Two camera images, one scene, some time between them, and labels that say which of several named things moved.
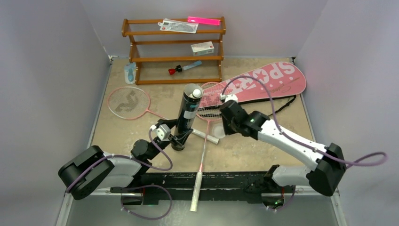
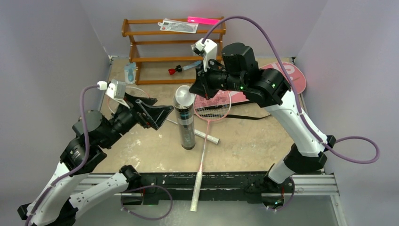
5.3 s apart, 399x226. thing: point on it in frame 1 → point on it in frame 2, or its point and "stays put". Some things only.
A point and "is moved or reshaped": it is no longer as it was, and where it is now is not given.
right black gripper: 229,110 → 203,83
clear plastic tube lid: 218,132 → 183,96
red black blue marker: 179,68 stays put
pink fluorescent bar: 203,20 stays put
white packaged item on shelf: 178,26 stays put
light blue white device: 130,72 stays put
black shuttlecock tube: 190,103 is moved or reshaped
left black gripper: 179,139 → 156,114
